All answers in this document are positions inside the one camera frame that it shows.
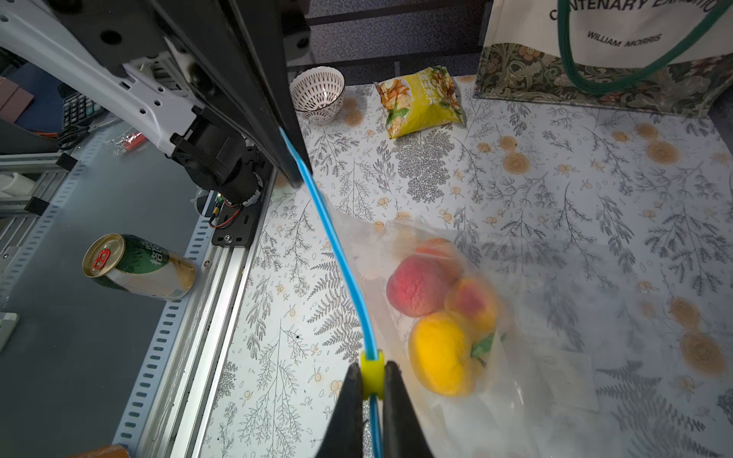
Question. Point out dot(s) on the yellow wrinkled peach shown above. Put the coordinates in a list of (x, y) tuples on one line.
[(445, 255)]

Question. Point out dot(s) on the white round strainer bowl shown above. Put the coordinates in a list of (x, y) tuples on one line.
[(317, 94)]

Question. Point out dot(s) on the yellow snack packet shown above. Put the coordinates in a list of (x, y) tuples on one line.
[(420, 101)]

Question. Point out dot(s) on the canvas tote bag green handles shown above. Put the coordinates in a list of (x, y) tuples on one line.
[(655, 56)]

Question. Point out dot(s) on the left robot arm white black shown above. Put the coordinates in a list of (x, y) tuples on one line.
[(117, 53)]

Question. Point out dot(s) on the clear zip-top bag blue zipper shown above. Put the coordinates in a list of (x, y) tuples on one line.
[(555, 287)]

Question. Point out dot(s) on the pink peach with leaf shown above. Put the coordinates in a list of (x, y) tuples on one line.
[(419, 286)]

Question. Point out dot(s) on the yellow peach green leaf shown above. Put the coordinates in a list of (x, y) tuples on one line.
[(446, 357)]

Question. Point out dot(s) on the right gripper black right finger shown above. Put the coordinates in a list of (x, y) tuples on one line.
[(402, 434)]

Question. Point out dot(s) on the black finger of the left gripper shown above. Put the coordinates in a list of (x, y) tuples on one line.
[(239, 51)]

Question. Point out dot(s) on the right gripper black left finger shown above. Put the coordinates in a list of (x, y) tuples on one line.
[(345, 432)]

